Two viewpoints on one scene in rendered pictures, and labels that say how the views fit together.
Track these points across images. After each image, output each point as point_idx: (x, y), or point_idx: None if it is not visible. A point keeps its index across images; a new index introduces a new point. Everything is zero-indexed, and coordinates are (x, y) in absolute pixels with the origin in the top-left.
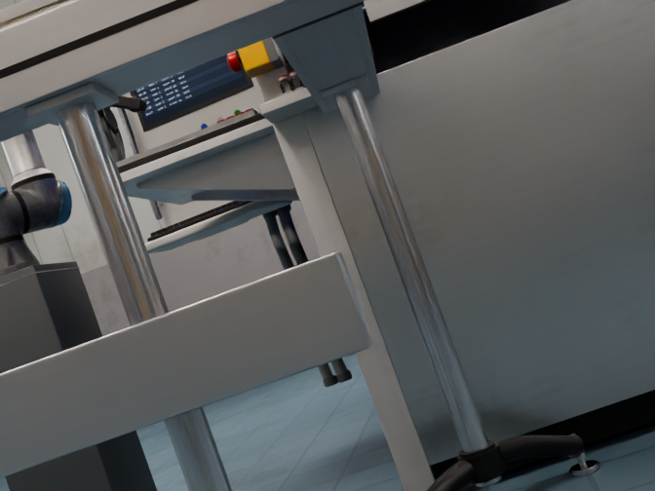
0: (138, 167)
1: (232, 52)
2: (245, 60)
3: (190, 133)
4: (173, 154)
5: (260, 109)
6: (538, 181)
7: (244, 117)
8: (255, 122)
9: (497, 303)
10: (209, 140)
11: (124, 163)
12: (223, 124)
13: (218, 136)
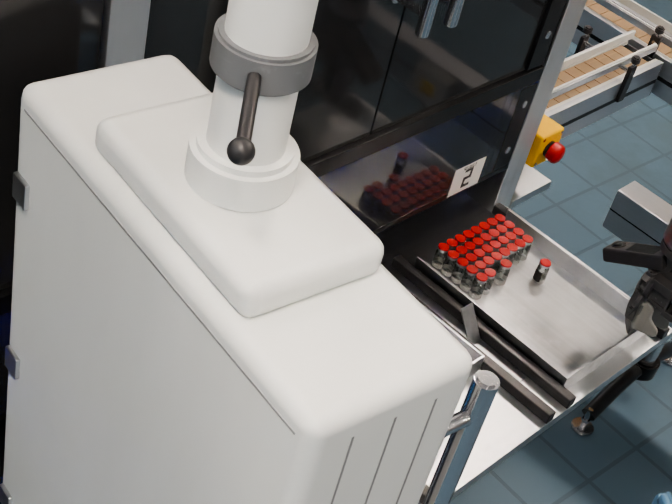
0: (629, 297)
1: (559, 143)
2: None
3: (569, 254)
4: (595, 272)
5: (549, 184)
6: None
7: (517, 219)
8: (518, 215)
9: None
10: (561, 247)
11: None
12: (537, 233)
13: (552, 240)
